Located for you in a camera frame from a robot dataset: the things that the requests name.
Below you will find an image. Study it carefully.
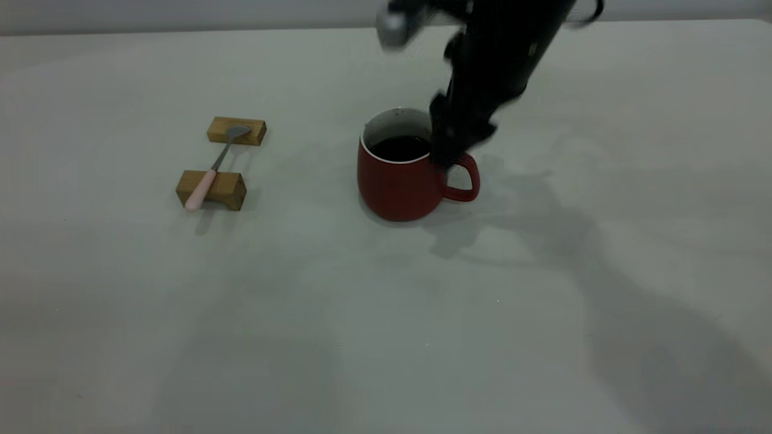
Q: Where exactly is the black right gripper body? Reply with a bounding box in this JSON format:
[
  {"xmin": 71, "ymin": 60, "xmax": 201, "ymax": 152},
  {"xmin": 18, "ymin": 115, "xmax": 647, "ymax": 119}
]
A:
[{"xmin": 445, "ymin": 0, "xmax": 565, "ymax": 115}]

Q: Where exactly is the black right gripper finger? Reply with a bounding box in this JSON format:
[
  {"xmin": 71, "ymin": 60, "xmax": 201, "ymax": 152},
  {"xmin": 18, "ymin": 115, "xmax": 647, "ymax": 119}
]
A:
[
  {"xmin": 464, "ymin": 108, "xmax": 498, "ymax": 149},
  {"xmin": 429, "ymin": 93, "xmax": 468, "ymax": 167}
]

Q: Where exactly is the red ceramic cup with coffee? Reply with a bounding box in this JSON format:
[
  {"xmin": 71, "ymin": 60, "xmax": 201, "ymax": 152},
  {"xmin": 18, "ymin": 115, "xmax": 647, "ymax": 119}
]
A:
[{"xmin": 356, "ymin": 107, "xmax": 481, "ymax": 222}]

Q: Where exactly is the pink handled metal spoon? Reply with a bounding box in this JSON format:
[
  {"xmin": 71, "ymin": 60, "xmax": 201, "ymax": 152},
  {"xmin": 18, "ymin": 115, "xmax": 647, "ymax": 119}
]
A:
[{"xmin": 184, "ymin": 125, "xmax": 252, "ymax": 212}]

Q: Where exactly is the flat rectangular wooden block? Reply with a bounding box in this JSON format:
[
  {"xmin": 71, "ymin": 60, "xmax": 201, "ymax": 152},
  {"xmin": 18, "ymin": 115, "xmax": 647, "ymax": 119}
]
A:
[{"xmin": 207, "ymin": 117, "xmax": 267, "ymax": 146}]

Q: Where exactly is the arched wooden block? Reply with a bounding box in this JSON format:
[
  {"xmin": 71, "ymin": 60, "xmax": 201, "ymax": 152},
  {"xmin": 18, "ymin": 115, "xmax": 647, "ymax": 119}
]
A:
[{"xmin": 176, "ymin": 170, "xmax": 247, "ymax": 212}]

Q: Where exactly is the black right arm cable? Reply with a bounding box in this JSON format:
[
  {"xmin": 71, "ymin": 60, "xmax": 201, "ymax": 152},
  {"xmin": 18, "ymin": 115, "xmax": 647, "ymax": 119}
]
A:
[{"xmin": 566, "ymin": 0, "xmax": 605, "ymax": 29}]

